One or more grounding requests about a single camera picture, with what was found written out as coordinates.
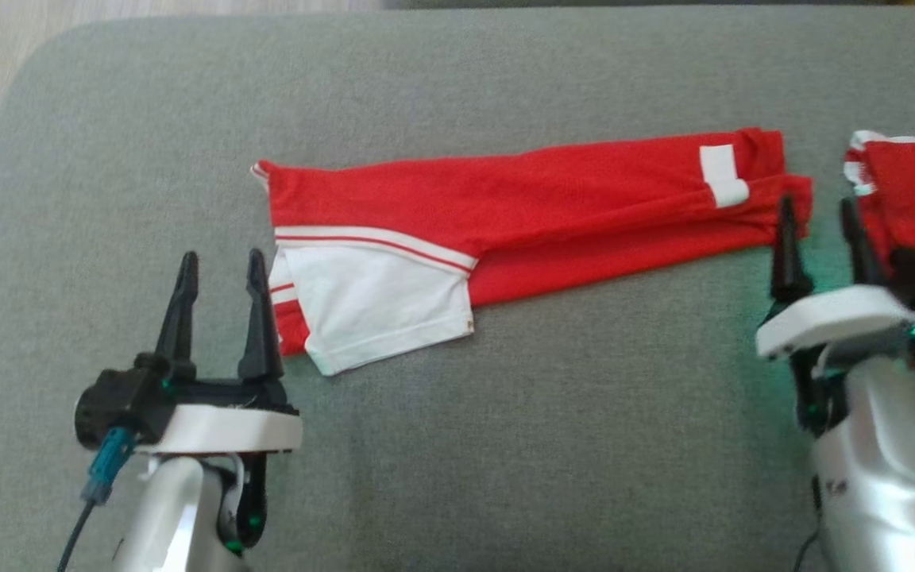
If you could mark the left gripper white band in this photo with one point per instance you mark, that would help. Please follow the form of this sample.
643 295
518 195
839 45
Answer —
227 429

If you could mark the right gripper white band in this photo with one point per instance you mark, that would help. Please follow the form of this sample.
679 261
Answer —
831 322

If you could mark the red Bulls jersey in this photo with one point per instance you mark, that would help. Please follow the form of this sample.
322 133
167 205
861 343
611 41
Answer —
545 206

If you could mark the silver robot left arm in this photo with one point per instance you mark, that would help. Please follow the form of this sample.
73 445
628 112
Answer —
164 516

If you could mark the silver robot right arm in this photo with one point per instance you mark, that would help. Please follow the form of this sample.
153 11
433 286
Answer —
886 445

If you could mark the grey sofa cushion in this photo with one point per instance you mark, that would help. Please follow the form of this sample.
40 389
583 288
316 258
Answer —
505 445

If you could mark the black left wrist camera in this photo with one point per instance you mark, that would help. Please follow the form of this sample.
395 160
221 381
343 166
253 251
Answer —
108 409

